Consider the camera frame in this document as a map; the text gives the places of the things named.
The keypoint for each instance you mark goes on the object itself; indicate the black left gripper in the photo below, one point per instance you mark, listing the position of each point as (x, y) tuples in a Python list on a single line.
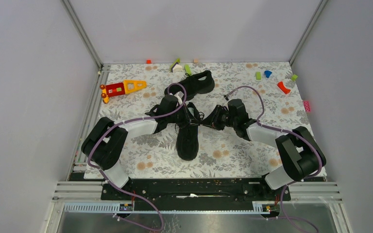
[(187, 120)]

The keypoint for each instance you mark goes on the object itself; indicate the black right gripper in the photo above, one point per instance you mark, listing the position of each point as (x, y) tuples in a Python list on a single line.
[(212, 119)]

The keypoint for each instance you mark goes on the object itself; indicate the black sneaker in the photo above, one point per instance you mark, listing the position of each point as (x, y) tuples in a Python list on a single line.
[(187, 143), (201, 83)]

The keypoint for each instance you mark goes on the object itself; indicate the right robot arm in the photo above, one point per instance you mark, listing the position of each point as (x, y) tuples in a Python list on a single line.
[(299, 152)]

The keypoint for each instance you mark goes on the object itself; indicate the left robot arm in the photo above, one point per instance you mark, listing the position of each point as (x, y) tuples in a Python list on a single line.
[(104, 144)]

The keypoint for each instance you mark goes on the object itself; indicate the green purple white block stack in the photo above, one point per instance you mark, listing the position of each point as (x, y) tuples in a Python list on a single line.
[(176, 67)]

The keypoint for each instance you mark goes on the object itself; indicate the lime green long brick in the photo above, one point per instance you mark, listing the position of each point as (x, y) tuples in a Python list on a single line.
[(187, 70)]

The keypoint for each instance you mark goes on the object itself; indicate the red yellow toy rocket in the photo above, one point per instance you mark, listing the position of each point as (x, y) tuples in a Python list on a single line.
[(123, 88)]

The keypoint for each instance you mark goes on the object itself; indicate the floral patterned mat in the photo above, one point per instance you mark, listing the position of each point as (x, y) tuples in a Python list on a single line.
[(221, 153)]

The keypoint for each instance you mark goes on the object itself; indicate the blue toy piece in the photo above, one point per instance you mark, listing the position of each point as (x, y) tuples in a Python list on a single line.
[(267, 73)]

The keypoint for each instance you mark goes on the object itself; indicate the red arch block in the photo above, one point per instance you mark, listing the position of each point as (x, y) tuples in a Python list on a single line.
[(282, 87)]

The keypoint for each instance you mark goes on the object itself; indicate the lime green corner block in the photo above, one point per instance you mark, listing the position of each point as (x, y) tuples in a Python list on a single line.
[(294, 77)]

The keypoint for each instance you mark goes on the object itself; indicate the pink brick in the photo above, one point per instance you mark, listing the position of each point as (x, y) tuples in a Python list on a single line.
[(307, 106)]

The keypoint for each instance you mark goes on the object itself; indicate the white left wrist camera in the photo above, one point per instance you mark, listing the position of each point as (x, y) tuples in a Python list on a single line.
[(179, 97)]

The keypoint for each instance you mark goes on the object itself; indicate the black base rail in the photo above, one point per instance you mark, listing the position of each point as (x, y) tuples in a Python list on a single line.
[(216, 194)]

